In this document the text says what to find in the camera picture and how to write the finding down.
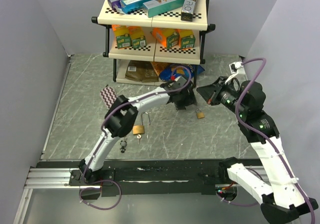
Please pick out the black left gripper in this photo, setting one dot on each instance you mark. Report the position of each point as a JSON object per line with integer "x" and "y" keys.
{"x": 190, "y": 100}

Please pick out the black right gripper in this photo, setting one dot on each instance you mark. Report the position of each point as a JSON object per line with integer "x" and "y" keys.
{"x": 208, "y": 91}

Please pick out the large brass padlock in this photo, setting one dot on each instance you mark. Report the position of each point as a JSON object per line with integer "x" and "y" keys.
{"x": 140, "y": 129}

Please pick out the key with panda keychain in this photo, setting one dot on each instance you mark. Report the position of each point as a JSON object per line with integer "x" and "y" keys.
{"x": 123, "y": 144}

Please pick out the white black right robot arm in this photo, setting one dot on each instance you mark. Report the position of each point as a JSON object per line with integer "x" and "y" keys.
{"x": 282, "y": 199}

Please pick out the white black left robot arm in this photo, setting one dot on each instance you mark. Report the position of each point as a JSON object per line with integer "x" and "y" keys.
{"x": 120, "y": 119}

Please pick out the medium brass padlock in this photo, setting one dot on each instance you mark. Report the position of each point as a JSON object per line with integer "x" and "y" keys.
{"x": 199, "y": 114}

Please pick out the blue chips bag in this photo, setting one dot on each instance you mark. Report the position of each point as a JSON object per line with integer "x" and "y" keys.
{"x": 175, "y": 70}

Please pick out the orange snack bag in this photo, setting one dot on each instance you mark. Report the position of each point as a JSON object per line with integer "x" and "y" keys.
{"x": 158, "y": 67}

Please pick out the brown snack bag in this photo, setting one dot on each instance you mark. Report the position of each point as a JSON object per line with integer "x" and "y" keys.
{"x": 141, "y": 71}

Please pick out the orange green box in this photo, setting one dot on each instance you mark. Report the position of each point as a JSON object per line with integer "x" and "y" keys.
{"x": 187, "y": 39}
{"x": 122, "y": 36}
{"x": 166, "y": 36}
{"x": 138, "y": 39}

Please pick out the purple striped sponge pad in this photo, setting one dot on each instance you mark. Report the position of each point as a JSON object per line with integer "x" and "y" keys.
{"x": 108, "y": 95}

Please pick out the silver RIO box right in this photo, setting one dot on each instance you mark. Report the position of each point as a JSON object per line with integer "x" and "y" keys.
{"x": 188, "y": 10}

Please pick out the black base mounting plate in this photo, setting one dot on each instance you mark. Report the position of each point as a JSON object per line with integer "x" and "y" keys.
{"x": 172, "y": 176}

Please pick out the teal RIO box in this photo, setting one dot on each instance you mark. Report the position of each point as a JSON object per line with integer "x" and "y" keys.
{"x": 155, "y": 7}

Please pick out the blue toothpaste box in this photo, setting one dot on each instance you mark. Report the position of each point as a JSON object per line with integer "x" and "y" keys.
{"x": 127, "y": 6}

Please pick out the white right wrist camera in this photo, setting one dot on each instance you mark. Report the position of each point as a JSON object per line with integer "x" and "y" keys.
{"x": 237, "y": 70}

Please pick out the aluminium rail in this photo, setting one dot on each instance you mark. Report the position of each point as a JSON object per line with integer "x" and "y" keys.
{"x": 49, "y": 178}

